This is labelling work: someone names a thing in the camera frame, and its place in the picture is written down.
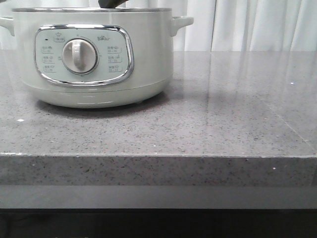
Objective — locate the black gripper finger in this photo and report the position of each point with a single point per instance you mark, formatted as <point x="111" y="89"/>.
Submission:
<point x="110" y="3"/>

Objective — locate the pale green electric cooking pot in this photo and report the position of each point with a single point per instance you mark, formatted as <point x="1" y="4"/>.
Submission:
<point x="94" y="57"/>

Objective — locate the white pleated curtain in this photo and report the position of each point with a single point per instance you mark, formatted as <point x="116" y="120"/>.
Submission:
<point x="242" y="25"/>

